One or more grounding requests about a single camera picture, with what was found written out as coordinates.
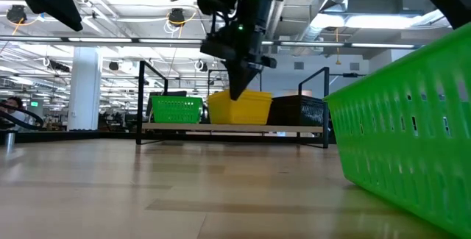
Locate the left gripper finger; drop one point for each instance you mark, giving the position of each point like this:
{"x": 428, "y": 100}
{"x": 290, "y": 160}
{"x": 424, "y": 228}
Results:
{"x": 68, "y": 11}

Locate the green slotted plastic basket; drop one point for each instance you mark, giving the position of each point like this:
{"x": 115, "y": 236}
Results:
{"x": 176, "y": 110}
{"x": 386, "y": 147}

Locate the wooden shelf board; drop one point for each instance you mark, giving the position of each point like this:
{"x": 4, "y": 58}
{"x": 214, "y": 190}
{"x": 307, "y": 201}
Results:
{"x": 239, "y": 127}

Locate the long ceiling strip light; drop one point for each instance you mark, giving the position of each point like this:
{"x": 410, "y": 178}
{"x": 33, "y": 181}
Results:
{"x": 312, "y": 44}
{"x": 33, "y": 39}
{"x": 268, "y": 42}
{"x": 169, "y": 41}
{"x": 99, "y": 40}
{"x": 382, "y": 45}

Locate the white building column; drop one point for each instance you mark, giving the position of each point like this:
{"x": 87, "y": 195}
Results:
{"x": 84, "y": 84}

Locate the person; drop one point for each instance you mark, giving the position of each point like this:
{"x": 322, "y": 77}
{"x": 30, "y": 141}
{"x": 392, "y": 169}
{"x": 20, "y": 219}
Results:
{"x": 16, "y": 106}

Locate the bright ceiling light panel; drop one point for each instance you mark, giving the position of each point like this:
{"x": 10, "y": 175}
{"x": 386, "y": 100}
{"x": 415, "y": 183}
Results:
{"x": 368, "y": 21}

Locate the small metal cylinder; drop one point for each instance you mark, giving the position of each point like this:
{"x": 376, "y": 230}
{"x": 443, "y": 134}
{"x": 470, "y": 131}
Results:
{"x": 9, "y": 139}

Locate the grey wall vent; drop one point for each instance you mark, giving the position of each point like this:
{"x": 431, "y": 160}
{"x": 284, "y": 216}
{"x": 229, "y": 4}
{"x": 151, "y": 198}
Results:
{"x": 299, "y": 65}
{"x": 354, "y": 66}

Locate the black metal shelf end frame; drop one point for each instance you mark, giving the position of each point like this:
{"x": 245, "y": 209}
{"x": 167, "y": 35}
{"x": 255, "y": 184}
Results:
{"x": 326, "y": 84}
{"x": 140, "y": 95}

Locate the black background metal frame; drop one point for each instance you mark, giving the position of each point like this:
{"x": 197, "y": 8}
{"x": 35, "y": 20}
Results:
{"x": 349, "y": 74}

